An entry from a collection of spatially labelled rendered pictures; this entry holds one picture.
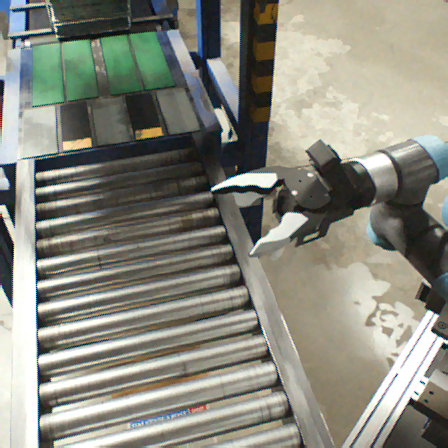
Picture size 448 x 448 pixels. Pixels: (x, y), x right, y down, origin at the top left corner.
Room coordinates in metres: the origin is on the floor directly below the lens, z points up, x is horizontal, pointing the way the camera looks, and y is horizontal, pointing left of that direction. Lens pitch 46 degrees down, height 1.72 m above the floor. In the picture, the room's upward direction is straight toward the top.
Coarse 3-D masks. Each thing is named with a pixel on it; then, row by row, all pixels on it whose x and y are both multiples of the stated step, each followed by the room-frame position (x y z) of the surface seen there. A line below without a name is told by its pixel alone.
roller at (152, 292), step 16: (208, 272) 0.75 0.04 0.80; (224, 272) 0.75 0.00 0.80; (240, 272) 0.75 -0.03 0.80; (128, 288) 0.71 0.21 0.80; (144, 288) 0.71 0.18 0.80; (160, 288) 0.71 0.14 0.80; (176, 288) 0.71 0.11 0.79; (192, 288) 0.71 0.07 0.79; (208, 288) 0.72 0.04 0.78; (224, 288) 0.73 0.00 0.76; (48, 304) 0.66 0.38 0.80; (64, 304) 0.66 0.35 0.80; (80, 304) 0.66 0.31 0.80; (96, 304) 0.67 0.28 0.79; (112, 304) 0.67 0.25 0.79; (128, 304) 0.68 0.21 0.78; (144, 304) 0.68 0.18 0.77; (48, 320) 0.63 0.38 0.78; (64, 320) 0.64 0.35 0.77
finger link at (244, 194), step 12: (228, 180) 0.55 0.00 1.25; (240, 180) 0.54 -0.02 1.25; (252, 180) 0.55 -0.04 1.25; (264, 180) 0.55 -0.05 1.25; (276, 180) 0.55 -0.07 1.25; (216, 192) 0.53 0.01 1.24; (228, 192) 0.54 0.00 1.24; (240, 192) 0.54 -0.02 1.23; (252, 192) 0.55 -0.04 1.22; (264, 192) 0.54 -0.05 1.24; (276, 192) 0.55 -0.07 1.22; (240, 204) 0.55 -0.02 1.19
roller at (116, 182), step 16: (112, 176) 1.09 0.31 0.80; (128, 176) 1.08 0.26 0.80; (144, 176) 1.09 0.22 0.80; (160, 176) 1.09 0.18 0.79; (176, 176) 1.10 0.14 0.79; (192, 176) 1.11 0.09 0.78; (48, 192) 1.02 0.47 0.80; (64, 192) 1.03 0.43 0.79; (80, 192) 1.04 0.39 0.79; (96, 192) 1.04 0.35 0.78
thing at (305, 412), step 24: (192, 144) 1.26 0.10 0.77; (216, 168) 1.12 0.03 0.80; (240, 216) 0.93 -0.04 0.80; (240, 240) 0.85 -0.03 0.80; (240, 264) 0.77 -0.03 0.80; (264, 288) 0.71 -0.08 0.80; (264, 312) 0.64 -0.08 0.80; (264, 336) 0.59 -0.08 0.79; (288, 336) 0.58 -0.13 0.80; (264, 360) 0.58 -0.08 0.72; (288, 360) 0.53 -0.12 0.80; (288, 384) 0.48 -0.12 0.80; (312, 408) 0.43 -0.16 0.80; (312, 432) 0.38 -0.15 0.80
